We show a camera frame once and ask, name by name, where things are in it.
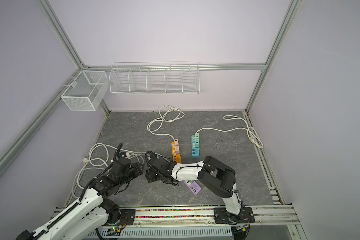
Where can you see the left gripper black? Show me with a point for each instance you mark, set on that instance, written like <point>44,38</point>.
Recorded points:
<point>136,167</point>

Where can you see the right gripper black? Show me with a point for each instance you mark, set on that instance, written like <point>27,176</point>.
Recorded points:
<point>149,176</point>

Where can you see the orange power strip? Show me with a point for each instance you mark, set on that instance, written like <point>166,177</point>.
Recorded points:
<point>176,157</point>

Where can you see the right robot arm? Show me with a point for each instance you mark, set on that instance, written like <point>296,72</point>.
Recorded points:
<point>219,178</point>

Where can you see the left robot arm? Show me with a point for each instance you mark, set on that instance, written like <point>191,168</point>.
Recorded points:
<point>93,208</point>

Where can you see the purple power strip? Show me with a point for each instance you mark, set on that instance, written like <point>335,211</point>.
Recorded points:
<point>193,186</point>

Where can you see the teal power strip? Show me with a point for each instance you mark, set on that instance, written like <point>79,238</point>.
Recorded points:
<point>195,151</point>

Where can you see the white mesh box basket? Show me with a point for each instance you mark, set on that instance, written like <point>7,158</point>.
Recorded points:
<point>86,91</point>

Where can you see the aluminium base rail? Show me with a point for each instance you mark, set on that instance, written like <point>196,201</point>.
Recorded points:
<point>176,222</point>

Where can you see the white wire rack basket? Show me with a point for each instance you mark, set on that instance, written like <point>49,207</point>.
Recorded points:
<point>155,78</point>

